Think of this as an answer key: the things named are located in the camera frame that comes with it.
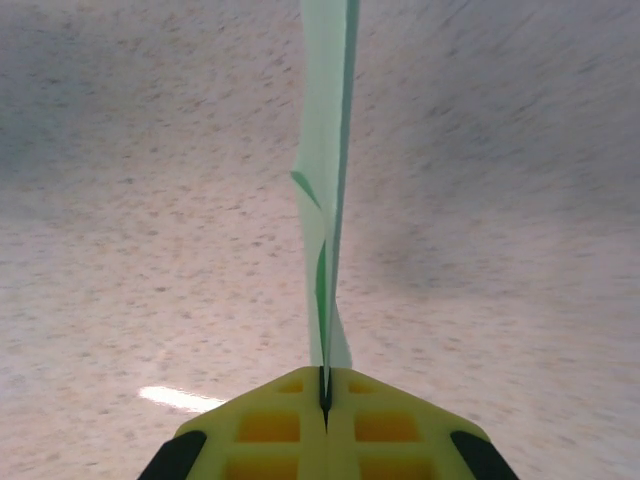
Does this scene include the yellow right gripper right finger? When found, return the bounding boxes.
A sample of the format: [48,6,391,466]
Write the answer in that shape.
[324,367,521,480]

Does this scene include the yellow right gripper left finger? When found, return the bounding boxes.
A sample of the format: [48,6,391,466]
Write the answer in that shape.
[141,366,327,480]

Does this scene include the light green paper sheet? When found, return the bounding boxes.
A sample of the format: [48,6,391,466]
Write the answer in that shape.
[289,0,362,404]

